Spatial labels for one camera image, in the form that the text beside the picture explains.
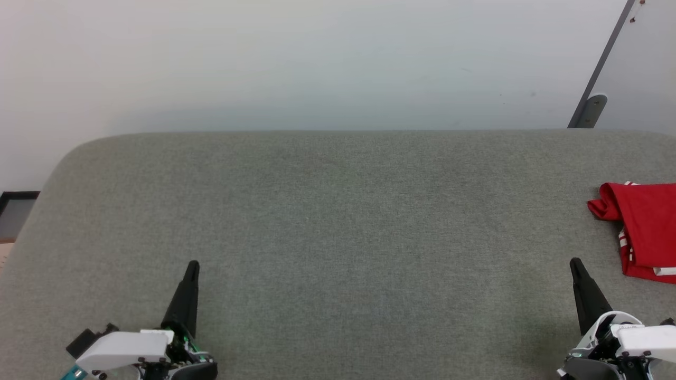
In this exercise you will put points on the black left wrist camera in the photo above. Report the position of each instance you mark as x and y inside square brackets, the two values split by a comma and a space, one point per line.
[82, 340]

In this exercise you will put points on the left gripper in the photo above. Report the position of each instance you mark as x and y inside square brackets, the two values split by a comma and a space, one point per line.
[185, 364]

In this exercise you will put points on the dark framed panel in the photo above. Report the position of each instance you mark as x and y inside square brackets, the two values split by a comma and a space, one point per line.
[16, 216]

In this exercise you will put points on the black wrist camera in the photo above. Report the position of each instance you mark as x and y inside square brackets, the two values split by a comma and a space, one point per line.
[82, 340]
[668, 322]

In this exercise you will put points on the grey metal frame post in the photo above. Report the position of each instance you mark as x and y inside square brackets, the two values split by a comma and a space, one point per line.
[606, 53]

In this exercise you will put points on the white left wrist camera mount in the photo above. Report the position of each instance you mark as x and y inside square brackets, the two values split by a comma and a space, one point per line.
[121, 348]

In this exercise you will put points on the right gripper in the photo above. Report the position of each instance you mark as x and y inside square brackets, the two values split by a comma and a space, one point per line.
[591, 364]

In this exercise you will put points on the teal left camera connector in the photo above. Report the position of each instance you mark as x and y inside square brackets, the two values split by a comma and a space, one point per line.
[74, 374]

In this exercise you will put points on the grey metal hinge bracket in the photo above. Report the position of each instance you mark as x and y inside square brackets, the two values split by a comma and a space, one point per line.
[592, 112]

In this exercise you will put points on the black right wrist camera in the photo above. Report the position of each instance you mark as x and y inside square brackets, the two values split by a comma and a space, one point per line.
[668, 322]

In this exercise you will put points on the red and white shirt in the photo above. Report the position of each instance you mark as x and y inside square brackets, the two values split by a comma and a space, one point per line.
[647, 227]

